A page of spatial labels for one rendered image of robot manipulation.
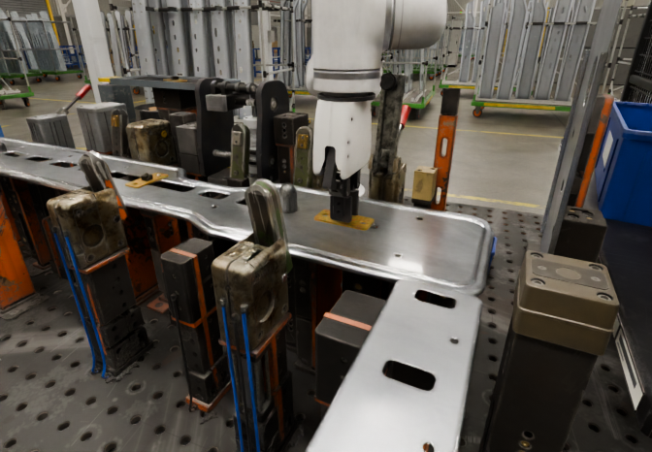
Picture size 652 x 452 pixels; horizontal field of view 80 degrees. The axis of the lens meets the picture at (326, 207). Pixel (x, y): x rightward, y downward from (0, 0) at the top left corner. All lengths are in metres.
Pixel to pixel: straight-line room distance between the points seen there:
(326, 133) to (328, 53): 0.09
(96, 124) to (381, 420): 1.01
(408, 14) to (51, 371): 0.85
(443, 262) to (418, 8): 0.31
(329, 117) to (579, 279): 0.31
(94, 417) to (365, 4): 0.74
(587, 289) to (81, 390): 0.79
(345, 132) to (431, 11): 0.16
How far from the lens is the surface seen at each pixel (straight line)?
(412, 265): 0.52
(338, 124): 0.47
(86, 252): 0.73
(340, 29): 0.47
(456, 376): 0.39
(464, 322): 0.44
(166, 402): 0.79
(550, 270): 0.45
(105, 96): 1.43
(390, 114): 0.71
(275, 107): 0.88
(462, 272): 0.53
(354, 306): 0.47
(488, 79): 7.52
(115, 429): 0.79
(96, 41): 4.63
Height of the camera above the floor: 1.27
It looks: 24 degrees down
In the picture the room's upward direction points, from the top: straight up
